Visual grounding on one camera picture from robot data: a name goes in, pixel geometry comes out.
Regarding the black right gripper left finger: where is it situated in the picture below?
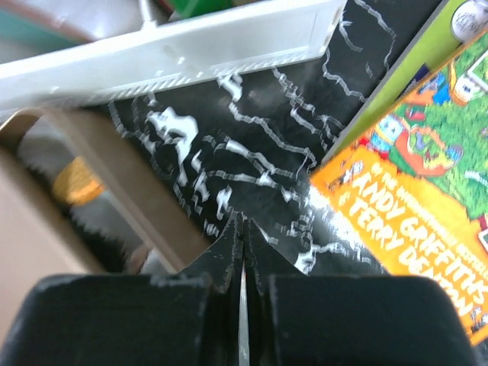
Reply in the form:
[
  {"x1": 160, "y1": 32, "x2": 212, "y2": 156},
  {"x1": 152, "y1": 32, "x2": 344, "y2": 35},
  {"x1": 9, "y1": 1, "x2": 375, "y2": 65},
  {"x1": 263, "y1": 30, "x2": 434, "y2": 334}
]
[{"x1": 1, "y1": 213, "x2": 244, "y2": 365}]

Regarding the orange treehouse book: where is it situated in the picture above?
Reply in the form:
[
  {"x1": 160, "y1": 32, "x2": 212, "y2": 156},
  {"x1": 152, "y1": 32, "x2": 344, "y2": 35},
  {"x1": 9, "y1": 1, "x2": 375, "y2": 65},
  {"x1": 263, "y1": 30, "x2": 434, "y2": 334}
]
[{"x1": 311, "y1": 31, "x2": 487, "y2": 346}]

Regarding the white book organizer rack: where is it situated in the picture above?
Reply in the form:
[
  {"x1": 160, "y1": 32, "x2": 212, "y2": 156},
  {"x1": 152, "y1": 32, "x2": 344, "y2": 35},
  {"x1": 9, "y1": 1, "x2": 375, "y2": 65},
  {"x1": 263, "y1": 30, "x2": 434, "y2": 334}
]
[{"x1": 1, "y1": 1, "x2": 345, "y2": 119}]

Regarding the small orange round biscuit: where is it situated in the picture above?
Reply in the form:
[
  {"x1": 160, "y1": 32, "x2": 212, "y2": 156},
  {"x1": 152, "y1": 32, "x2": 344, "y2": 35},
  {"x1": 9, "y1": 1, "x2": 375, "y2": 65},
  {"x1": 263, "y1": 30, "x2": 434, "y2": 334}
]
[{"x1": 52, "y1": 156, "x2": 105, "y2": 206}]

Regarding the green paperback book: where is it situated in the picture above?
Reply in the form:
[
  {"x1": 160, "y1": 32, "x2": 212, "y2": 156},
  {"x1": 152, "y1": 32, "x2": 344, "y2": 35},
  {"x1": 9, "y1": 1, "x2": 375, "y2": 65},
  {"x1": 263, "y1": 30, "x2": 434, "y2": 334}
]
[{"x1": 326, "y1": 1, "x2": 487, "y2": 159}]

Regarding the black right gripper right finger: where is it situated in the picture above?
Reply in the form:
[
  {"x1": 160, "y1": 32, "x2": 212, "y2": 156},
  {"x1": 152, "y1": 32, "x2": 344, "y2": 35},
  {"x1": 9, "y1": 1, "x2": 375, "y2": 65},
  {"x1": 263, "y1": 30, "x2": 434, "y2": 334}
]
[{"x1": 243, "y1": 220, "x2": 487, "y2": 365}]

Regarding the rose gold cookie tin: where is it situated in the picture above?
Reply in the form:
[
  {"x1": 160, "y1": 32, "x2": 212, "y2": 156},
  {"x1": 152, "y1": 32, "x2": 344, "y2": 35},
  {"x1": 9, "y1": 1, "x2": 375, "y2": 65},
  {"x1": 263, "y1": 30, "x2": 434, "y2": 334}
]
[{"x1": 0, "y1": 106, "x2": 213, "y2": 275}]

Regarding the rose gold tin lid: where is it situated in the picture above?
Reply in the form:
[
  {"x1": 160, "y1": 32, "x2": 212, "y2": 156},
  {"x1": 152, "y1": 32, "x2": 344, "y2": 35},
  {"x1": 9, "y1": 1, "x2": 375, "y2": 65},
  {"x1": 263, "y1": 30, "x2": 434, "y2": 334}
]
[{"x1": 1, "y1": 149, "x2": 105, "y2": 275}]

